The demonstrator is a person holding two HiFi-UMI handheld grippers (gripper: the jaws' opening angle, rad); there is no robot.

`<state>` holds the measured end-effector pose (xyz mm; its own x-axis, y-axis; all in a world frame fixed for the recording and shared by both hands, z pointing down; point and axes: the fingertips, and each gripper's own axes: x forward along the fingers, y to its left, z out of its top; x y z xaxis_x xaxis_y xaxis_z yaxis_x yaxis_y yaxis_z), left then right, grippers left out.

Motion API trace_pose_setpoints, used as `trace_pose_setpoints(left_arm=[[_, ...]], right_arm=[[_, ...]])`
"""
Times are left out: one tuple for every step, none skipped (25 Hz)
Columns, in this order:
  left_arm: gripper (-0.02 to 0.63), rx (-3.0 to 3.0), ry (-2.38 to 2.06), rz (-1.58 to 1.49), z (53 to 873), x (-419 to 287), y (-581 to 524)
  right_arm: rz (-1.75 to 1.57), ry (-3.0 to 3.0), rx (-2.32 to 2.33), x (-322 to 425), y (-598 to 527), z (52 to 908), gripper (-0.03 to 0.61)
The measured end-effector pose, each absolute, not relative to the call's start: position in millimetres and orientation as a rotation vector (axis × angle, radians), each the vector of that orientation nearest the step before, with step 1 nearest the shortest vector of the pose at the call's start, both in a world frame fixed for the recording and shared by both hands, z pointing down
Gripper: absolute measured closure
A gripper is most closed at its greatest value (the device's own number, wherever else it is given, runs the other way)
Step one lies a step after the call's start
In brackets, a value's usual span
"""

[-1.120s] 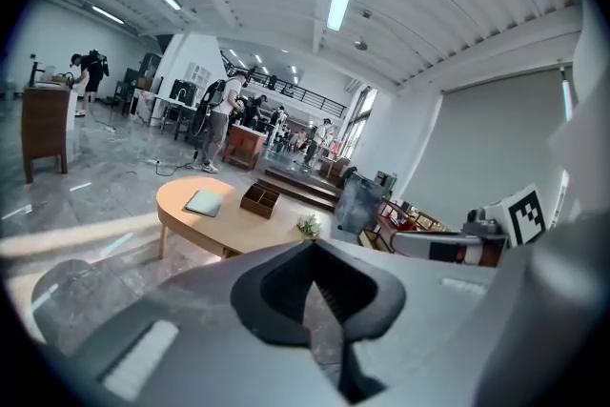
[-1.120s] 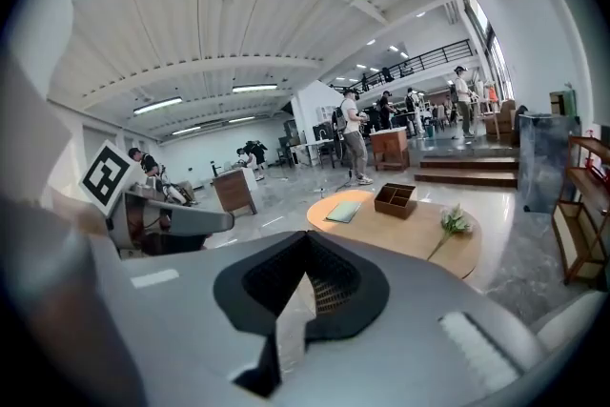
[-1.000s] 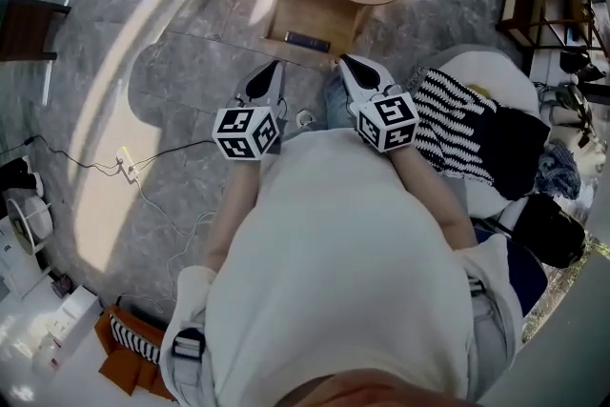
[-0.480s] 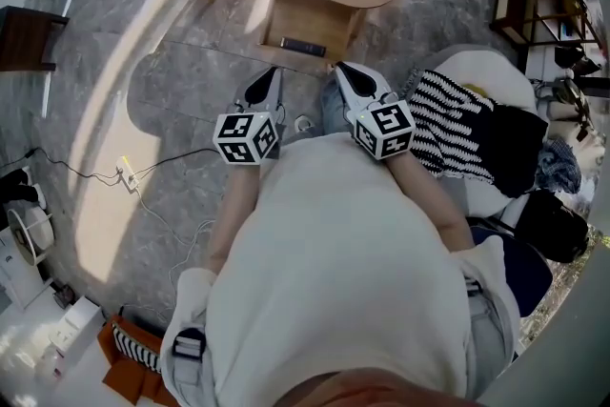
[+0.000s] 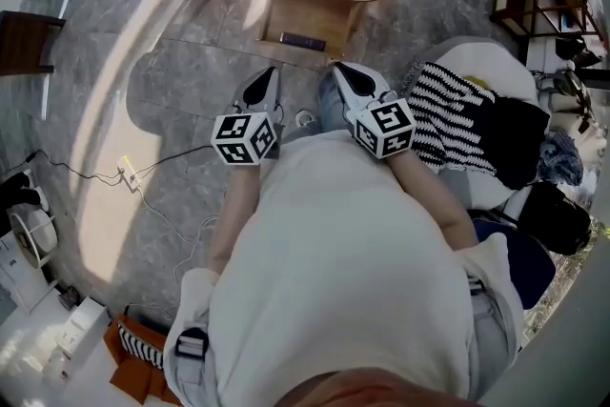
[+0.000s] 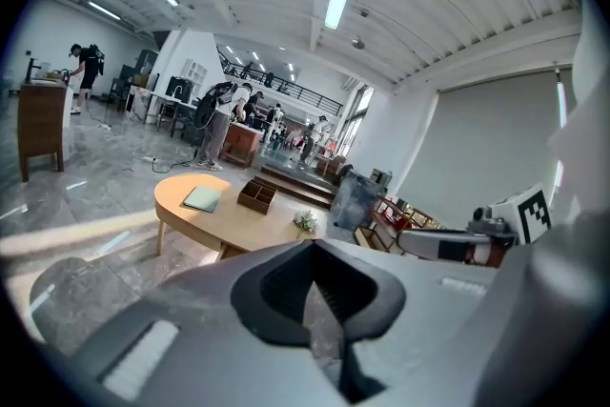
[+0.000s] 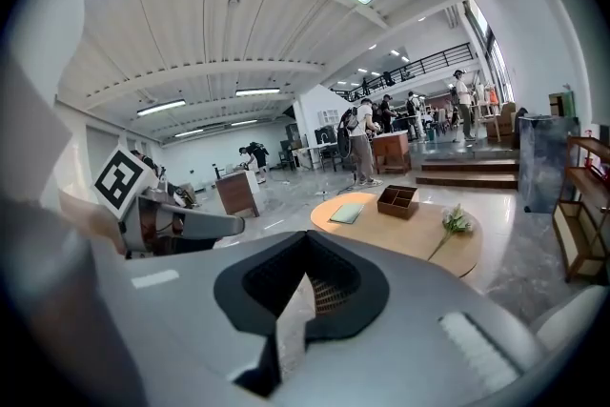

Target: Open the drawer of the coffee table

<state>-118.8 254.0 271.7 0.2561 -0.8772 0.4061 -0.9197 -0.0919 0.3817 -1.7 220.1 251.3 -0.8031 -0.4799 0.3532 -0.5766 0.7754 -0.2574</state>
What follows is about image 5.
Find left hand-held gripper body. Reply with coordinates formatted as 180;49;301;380
211;102;286;167

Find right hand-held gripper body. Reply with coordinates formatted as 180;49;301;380
350;91;417;160

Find wooden drawer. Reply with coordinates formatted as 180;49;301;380
256;0;357;60

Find person's left forearm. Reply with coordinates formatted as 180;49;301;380
207;160;264;276

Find person's right forearm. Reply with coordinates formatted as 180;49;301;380
384;150;481;254

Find person's blue jeans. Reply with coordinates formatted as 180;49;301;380
316;66;357;135

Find person's left shoe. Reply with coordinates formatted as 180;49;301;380
294;108;319;129

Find black white zigzag blanket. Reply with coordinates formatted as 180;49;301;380
402;60;553;192

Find dark green book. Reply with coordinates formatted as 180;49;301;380
278;31;328;52

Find white power strip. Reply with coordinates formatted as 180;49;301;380
115;154;144;194

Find person's white shirt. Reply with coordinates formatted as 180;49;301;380
163;128;525;407

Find blue checked cloth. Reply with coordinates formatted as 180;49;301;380
538;131;585;187

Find black bag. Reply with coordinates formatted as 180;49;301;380
517;179;596;257

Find dark blue chair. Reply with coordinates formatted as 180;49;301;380
470;216;558;312

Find white round side table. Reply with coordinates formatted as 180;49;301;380
8;208;59;272

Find dark brown wooden cabinet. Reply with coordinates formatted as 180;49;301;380
0;10;67;78

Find small striped cloth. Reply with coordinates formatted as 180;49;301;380
116;324;167;371

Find person's head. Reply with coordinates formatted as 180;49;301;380
274;369;483;407

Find orange stool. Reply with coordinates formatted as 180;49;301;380
103;315;185;406

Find white low cabinet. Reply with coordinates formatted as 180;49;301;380
0;231;61;315

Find thick black floor cable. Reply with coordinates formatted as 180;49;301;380
137;144;216;175

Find white floor cable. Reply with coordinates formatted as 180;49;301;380
140;190;221;323

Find thin black floor cable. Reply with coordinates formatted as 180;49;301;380
22;149;123;182

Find grey harness strap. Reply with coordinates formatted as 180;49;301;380
164;321;212;401
464;274;519;377

